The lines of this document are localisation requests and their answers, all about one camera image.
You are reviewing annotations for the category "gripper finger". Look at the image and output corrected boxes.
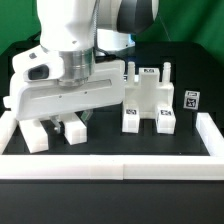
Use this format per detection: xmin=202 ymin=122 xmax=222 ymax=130
xmin=50 ymin=116 xmax=64 ymax=133
xmin=80 ymin=109 xmax=93 ymax=125

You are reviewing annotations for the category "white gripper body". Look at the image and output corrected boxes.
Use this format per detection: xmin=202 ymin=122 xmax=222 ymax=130
xmin=3 ymin=46 xmax=125 ymax=121

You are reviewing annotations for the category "white chair back frame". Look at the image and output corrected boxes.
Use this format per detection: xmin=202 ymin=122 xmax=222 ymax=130
xmin=19 ymin=113 xmax=87 ymax=153

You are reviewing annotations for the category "white chair seat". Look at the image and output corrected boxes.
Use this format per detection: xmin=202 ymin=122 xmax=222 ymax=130
xmin=123 ymin=62 xmax=174 ymax=119

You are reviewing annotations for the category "white U-shaped fence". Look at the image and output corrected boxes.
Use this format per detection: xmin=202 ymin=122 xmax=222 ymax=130
xmin=0 ymin=111 xmax=224 ymax=180

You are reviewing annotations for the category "white nut cube right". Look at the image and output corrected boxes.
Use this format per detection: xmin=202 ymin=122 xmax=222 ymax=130
xmin=184 ymin=90 xmax=200 ymax=110

